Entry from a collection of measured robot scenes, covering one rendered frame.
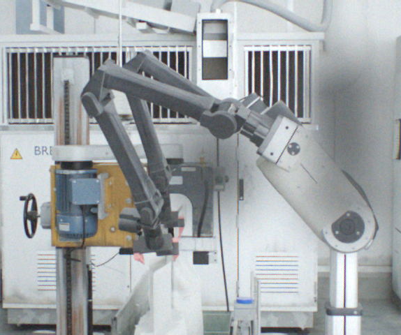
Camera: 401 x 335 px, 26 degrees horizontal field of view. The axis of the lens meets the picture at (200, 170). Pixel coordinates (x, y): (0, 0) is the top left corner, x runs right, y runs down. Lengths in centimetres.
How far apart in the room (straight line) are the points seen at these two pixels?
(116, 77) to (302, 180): 59
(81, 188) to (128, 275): 311
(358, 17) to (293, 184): 402
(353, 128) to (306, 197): 488
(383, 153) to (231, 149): 179
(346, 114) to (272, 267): 179
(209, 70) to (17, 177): 155
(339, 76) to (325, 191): 387
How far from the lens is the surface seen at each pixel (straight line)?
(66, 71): 340
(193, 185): 329
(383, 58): 739
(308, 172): 247
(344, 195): 254
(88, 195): 309
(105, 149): 317
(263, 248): 607
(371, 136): 737
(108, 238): 335
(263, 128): 231
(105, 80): 240
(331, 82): 635
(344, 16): 637
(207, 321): 494
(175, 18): 570
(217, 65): 593
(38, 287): 630
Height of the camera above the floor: 152
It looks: 4 degrees down
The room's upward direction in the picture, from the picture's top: straight up
